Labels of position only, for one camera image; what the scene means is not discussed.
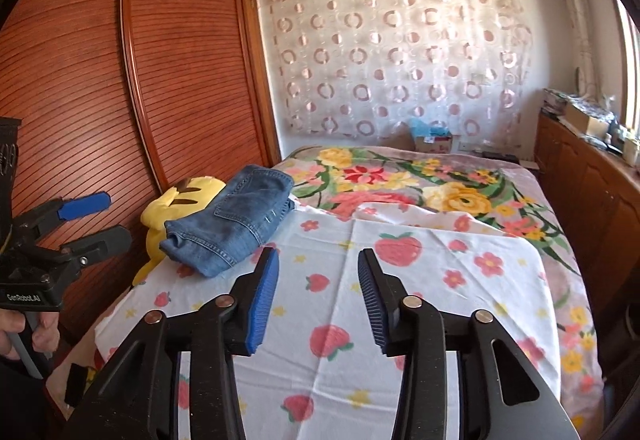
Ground blue denim jeans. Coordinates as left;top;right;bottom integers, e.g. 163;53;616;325
160;165;295;278

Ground person's left hand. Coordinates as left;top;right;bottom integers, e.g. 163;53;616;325
0;309;61;362

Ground white strawberry print blanket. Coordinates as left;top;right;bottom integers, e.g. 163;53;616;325
70;208;576;439

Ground yellow Pikachu plush toy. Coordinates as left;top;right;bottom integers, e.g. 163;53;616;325
132;175;226;286

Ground floral bed cover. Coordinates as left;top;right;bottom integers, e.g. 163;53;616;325
277;146;603;439

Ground cardboard box with blue cloth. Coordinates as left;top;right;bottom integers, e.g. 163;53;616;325
409;118;454;154

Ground wooden slatted wardrobe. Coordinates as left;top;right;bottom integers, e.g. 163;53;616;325
1;0;280;342

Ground wooden side cabinet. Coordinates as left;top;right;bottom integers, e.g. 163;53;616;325
534;114;639;324

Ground cardboard box on cabinet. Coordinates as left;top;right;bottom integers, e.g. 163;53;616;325
564;104;611;140

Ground pink circle pattern curtain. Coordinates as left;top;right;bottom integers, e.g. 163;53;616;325
258;0;533;148

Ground white cup on cabinet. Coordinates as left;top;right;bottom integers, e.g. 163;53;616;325
623;137;640;167

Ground window with wooden frame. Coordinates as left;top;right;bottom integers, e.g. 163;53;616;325
613;0;639;139

